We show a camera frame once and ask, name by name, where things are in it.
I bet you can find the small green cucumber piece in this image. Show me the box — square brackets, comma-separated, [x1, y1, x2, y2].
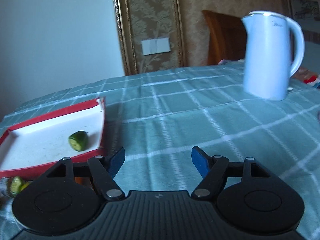
[68, 131, 88, 152]

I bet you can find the green cucumber piece outside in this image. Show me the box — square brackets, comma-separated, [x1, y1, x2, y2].
[8, 176, 31, 197]

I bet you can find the red shallow cardboard box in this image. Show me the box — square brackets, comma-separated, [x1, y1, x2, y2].
[1, 98, 106, 180]

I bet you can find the teal plaid bedspread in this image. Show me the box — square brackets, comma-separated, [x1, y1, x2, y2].
[1, 62, 319, 239]

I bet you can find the colourful package on bed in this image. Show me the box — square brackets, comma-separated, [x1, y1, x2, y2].
[292, 67, 320, 89]

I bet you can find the white electric kettle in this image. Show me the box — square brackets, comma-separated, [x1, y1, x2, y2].
[241, 11, 305, 101]

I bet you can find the wooden headboard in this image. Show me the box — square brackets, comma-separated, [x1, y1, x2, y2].
[202, 10, 247, 65]

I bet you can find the white wall switch panel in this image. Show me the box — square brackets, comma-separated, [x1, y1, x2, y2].
[141, 37, 171, 56]

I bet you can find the framed wall picture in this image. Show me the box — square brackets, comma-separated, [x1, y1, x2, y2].
[290, 0, 319, 21]

